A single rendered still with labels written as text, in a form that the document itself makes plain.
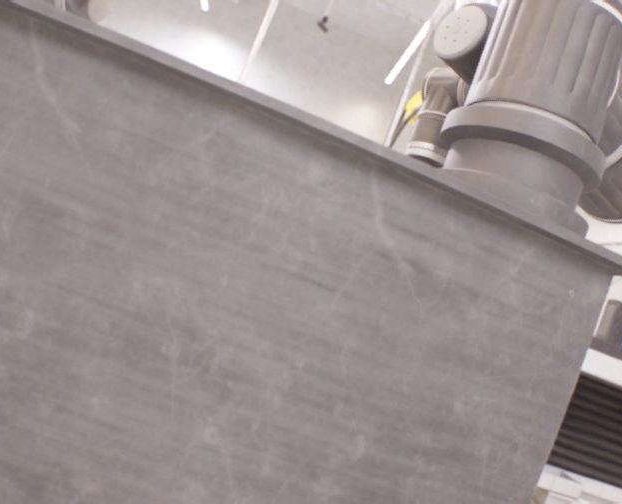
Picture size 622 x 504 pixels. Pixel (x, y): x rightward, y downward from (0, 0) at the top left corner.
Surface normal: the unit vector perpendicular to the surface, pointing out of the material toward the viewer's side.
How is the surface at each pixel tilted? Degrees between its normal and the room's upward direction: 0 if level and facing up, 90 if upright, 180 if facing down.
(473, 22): 88
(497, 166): 90
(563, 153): 153
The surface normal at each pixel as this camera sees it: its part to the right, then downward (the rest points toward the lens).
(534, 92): -0.28, -0.15
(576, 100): 0.25, 0.05
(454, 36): -0.69, -0.30
